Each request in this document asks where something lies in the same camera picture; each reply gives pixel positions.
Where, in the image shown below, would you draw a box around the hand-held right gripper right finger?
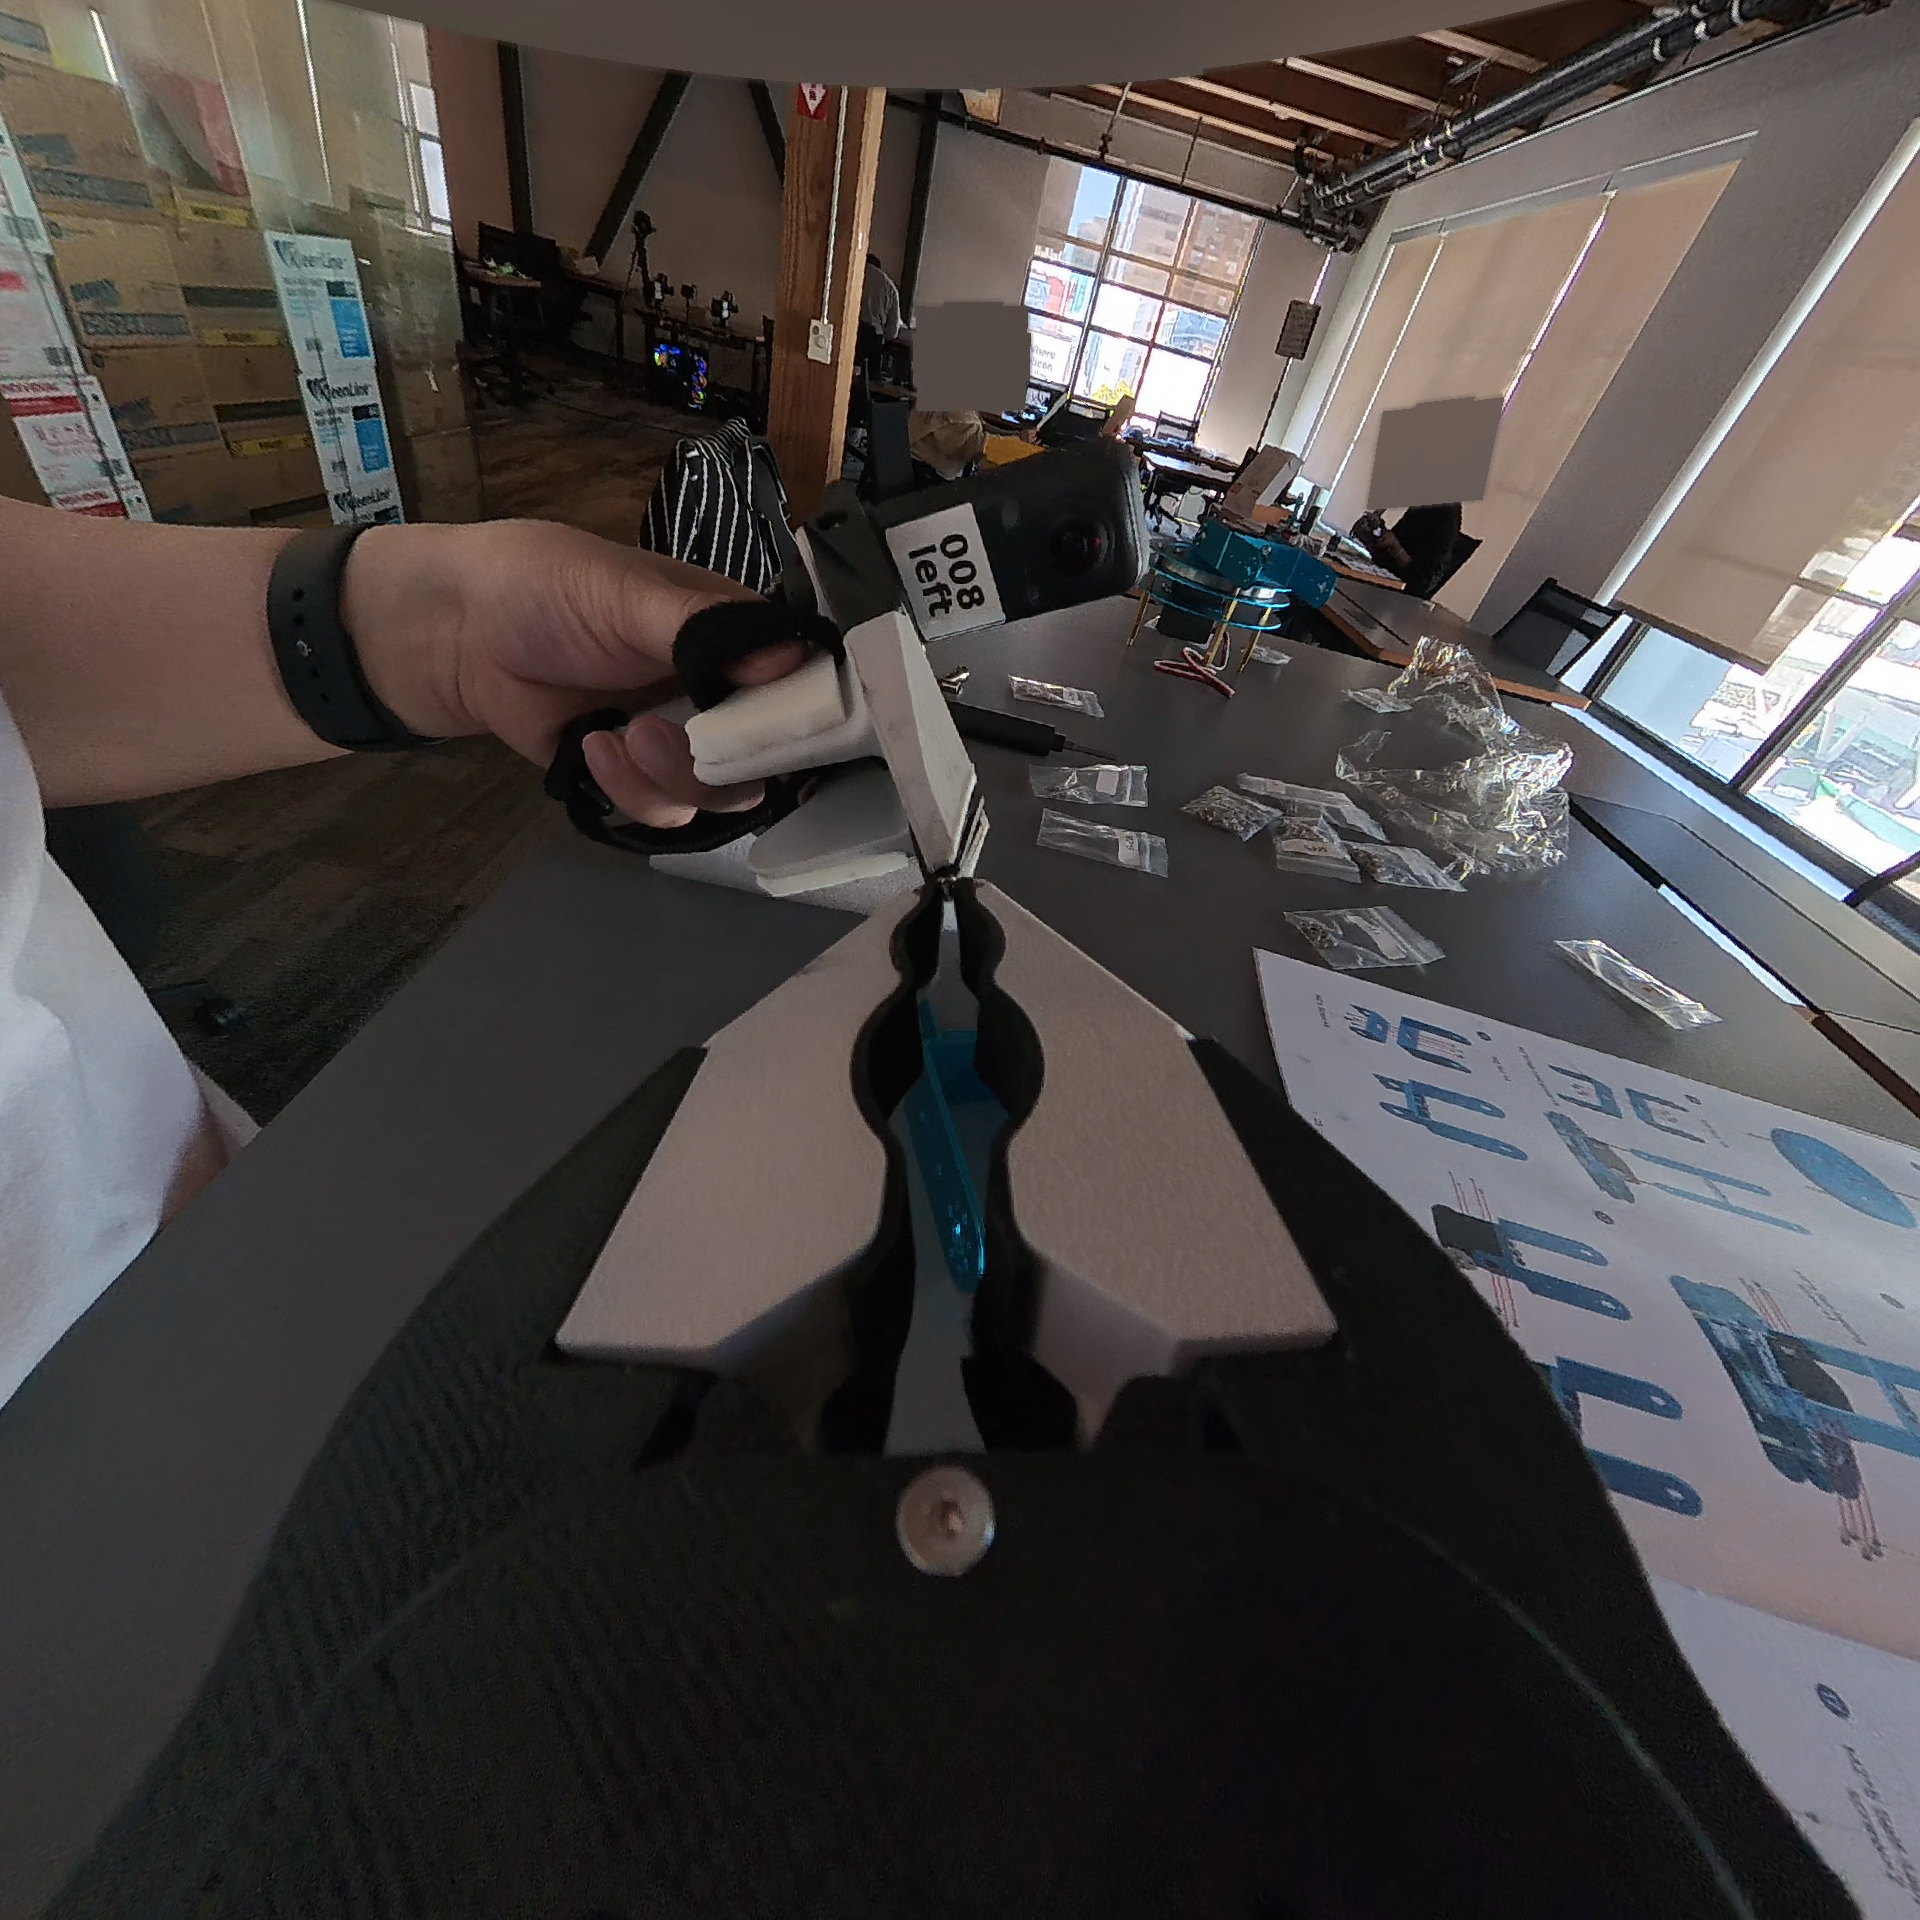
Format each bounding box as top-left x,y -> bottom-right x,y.
960,879 -> 1339,1453

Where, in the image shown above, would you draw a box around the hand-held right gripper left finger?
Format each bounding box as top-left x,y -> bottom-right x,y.
555,881 -> 953,1453

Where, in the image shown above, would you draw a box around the blue metal U bracket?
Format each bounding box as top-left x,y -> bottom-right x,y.
897,977 -> 994,1296

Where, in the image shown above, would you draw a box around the blue toy robot base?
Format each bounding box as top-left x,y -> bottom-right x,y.
1126,516 -> 1339,702

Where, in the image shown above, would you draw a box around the dark grey desk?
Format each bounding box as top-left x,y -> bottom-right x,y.
0,592 -> 1920,1863

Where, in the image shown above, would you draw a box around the person's left hand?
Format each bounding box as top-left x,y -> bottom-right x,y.
343,516 -> 842,840

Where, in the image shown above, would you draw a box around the group of small screw bags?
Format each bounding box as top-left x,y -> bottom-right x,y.
1008,671 -> 1722,1033

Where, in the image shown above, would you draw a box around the white foam sheet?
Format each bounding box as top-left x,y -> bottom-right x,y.
648,831 -> 922,921

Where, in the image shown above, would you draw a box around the black white striped cloth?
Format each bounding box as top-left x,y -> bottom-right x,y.
641,421 -> 794,597

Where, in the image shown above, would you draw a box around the white instruction booklet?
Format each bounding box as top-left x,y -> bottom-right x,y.
1254,948 -> 1920,1920

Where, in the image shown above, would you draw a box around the large glass window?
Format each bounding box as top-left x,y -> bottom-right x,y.
1027,157 -> 1264,441
1587,509 -> 1920,904

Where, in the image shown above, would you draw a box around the crumpled clear plastic bag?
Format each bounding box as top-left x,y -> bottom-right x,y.
1336,637 -> 1577,879

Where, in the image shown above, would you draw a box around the black wrist band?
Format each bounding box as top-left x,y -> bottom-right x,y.
266,521 -> 442,755

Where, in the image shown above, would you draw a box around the black ceiling pipes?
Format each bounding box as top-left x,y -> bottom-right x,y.
1289,0 -> 1920,248

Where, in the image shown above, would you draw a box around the beige roller blind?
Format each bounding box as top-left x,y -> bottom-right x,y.
1309,192 -> 1614,505
1616,151 -> 1920,670

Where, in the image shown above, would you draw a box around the person's white shirt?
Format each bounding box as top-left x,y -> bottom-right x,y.
0,693 -> 256,1413

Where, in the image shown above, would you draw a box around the stack of cardboard boxes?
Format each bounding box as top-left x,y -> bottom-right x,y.
0,30 -> 485,527

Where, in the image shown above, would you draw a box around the black handle screwdriver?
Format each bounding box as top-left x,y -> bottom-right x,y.
950,697 -> 1120,760

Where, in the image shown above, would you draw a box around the wooden post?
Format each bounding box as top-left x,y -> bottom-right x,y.
767,81 -> 890,519

